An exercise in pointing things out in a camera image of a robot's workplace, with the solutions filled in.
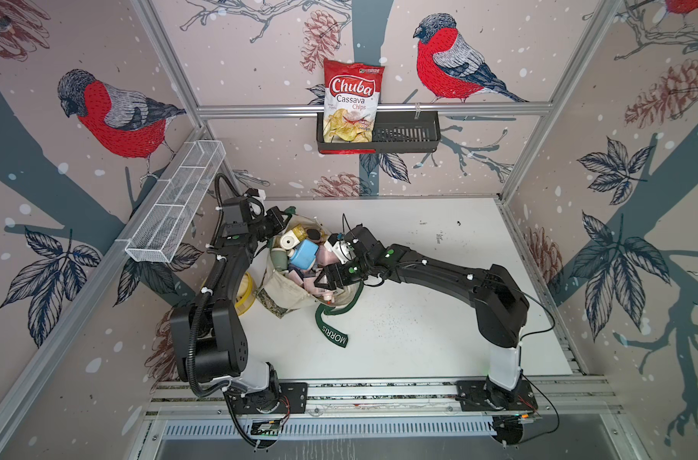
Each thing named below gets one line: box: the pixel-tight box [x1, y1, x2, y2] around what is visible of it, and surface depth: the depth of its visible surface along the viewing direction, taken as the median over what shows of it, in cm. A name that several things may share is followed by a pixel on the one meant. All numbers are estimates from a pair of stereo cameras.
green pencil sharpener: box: [270, 247, 289, 272], surface depth 82 cm
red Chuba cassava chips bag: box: [319, 58, 385, 155], surface depth 86 cm
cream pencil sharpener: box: [279, 230, 301, 251], surface depth 82 cm
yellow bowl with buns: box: [233, 271, 256, 317], surface depth 90 cm
